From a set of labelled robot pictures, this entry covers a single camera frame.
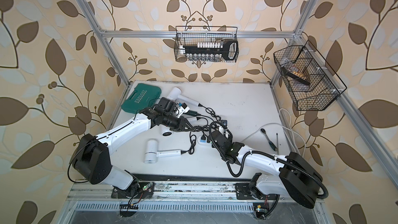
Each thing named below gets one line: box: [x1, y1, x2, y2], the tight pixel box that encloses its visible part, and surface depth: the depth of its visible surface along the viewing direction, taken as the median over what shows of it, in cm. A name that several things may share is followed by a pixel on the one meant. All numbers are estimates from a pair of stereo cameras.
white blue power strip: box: [197, 135, 213, 147], surface depth 91 cm
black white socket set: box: [179, 39, 239, 62], surface depth 86 cm
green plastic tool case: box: [120, 82, 162, 114], surface depth 107 cm
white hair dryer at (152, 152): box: [143, 138, 182, 165], surface depth 85 cm
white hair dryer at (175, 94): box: [166, 86, 200, 107], surface depth 111 cm
